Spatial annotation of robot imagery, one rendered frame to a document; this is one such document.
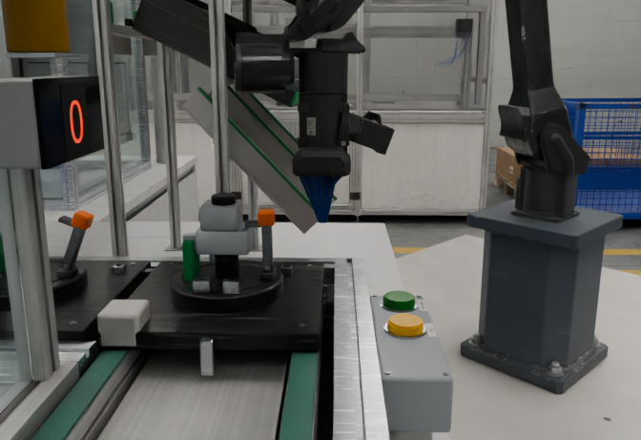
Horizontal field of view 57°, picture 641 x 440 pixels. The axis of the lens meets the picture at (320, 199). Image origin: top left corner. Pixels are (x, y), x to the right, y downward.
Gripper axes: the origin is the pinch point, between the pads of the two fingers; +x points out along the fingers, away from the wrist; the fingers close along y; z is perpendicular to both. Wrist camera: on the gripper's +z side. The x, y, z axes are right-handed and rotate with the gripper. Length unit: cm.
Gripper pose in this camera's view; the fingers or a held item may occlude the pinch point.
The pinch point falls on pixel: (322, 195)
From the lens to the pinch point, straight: 72.5
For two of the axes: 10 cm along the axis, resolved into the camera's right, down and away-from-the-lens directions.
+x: 0.0, 9.8, 2.2
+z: 10.0, 0.1, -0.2
